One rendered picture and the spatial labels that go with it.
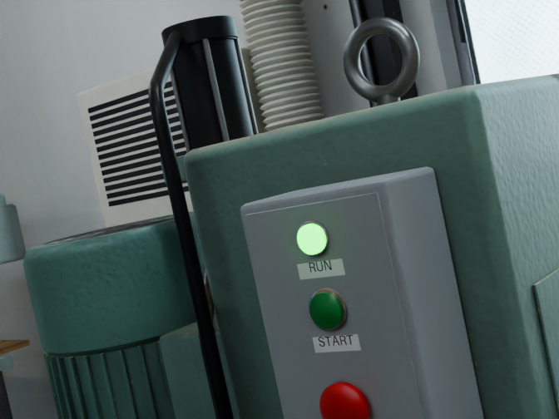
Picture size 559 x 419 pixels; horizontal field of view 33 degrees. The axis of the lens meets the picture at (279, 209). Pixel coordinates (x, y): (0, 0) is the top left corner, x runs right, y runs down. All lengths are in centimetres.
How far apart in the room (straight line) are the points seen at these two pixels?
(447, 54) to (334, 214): 174
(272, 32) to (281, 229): 178
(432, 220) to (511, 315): 7
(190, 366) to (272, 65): 161
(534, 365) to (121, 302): 35
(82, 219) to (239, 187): 271
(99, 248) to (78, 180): 253
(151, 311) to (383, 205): 32
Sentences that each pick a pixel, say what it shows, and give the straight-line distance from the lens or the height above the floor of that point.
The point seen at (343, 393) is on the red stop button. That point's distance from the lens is 52.
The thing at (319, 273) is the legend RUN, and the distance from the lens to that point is 52.
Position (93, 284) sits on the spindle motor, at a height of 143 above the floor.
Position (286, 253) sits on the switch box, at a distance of 53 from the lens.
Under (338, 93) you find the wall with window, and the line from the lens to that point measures 239.
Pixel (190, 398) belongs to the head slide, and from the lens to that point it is 75.
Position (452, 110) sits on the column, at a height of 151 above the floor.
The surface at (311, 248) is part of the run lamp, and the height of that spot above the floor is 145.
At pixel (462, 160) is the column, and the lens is 53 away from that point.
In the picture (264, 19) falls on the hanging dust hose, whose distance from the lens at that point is 230.
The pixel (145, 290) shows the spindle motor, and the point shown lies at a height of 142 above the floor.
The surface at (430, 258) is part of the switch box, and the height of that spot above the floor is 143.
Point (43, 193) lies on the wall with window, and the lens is 349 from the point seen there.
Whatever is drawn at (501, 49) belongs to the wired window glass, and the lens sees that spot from 221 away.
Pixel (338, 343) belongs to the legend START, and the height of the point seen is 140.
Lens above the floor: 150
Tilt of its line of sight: 3 degrees down
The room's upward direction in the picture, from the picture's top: 12 degrees counter-clockwise
